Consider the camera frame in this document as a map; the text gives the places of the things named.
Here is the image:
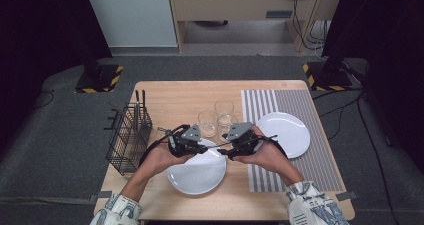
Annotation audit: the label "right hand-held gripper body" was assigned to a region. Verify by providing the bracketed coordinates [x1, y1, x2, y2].
[227, 121, 264, 159]

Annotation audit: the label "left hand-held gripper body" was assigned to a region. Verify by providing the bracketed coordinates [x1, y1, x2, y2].
[168, 124, 203, 159]

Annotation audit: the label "clear drinking glass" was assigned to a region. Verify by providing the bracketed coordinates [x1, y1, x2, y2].
[197, 109, 218, 139]
[217, 114, 238, 143]
[214, 99, 235, 123]

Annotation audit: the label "white round plate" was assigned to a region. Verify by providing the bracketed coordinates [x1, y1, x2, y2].
[256, 111, 312, 159]
[165, 138, 228, 196]

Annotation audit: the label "black wire cutlery basket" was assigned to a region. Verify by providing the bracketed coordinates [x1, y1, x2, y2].
[103, 102, 154, 178]

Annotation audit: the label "person's right hand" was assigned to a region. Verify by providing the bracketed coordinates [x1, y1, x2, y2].
[233, 126, 294, 183]

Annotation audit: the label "person's left hand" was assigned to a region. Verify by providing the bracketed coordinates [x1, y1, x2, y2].
[146, 143, 194, 181]

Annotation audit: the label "steel utensil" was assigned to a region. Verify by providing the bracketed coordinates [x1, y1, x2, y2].
[134, 89, 141, 131]

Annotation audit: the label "grey white striped placemat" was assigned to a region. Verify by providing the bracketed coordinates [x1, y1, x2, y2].
[240, 89, 346, 193]

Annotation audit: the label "striped black stand base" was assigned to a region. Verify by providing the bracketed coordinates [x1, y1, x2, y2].
[74, 63, 125, 95]
[302, 60, 354, 93]

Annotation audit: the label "grey tape piece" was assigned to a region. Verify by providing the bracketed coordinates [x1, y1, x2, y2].
[89, 190, 113, 203]
[335, 190, 358, 202]

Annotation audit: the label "light wooden desk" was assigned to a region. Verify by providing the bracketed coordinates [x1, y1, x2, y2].
[166, 0, 346, 54]

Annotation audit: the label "white panel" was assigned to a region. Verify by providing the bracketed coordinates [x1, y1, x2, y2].
[82, 0, 178, 49]

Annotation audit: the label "grey floor tape strip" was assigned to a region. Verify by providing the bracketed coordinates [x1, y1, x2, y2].
[0, 195, 98, 206]

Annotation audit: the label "black curtain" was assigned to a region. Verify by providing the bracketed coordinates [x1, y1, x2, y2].
[321, 0, 424, 173]
[0, 0, 113, 153]

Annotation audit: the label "left hand-held gripper black cable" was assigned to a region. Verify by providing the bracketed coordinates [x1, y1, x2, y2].
[138, 124, 188, 168]

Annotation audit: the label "hand-held gripper black cable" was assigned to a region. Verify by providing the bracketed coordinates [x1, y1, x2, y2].
[256, 134, 289, 159]
[138, 124, 188, 168]

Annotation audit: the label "right hand-held gripper black cable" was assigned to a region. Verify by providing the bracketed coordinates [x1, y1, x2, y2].
[256, 134, 289, 159]

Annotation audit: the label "black floor cable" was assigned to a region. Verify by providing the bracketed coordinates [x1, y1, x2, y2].
[33, 89, 55, 110]
[319, 96, 361, 118]
[311, 88, 365, 101]
[355, 91, 401, 225]
[327, 106, 346, 141]

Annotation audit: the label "black desk cables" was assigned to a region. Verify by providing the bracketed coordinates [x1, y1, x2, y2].
[291, 0, 329, 59]

